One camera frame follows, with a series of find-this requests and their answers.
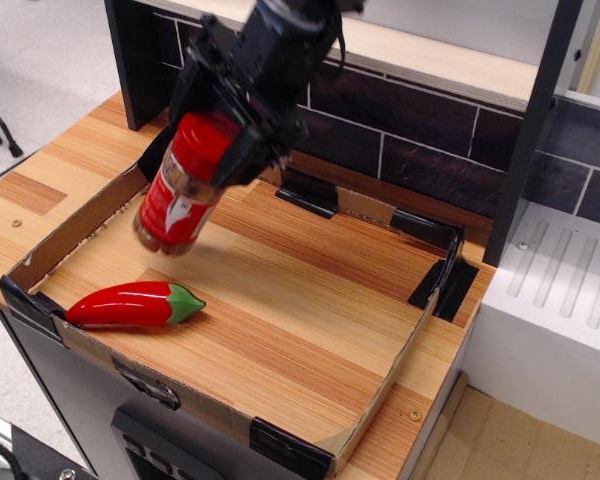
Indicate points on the red toy chili pepper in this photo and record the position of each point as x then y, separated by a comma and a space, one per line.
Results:
152, 303

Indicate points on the red-capped basil spice bottle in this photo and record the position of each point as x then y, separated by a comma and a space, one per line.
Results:
181, 197

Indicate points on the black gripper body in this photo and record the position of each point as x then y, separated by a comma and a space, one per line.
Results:
276, 53

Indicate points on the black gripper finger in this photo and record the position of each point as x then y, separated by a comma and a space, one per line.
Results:
260, 143
203, 85

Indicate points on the white ribbed drainboard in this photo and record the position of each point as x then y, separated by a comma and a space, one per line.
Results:
535, 344

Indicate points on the cardboard fence with black tape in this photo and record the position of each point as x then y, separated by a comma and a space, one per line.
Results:
309, 325

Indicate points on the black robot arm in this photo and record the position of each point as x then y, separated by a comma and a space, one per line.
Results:
340, 5

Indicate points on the black shelf frame with backsplash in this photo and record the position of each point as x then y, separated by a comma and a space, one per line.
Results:
439, 144

